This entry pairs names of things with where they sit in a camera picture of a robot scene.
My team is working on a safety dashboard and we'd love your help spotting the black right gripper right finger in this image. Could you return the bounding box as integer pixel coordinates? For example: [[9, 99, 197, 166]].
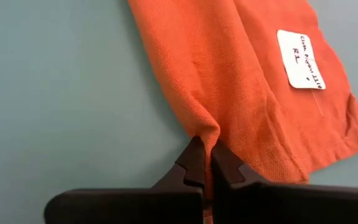
[[211, 139, 358, 224]]

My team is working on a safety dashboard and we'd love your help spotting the white handwritten label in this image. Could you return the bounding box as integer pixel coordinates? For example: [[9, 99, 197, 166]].
[[276, 29, 327, 91]]

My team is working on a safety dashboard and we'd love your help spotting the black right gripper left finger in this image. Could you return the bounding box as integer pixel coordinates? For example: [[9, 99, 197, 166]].
[[43, 136, 206, 224]]

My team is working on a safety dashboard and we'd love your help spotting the orange towel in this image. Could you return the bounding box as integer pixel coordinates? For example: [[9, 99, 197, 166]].
[[127, 0, 358, 224]]

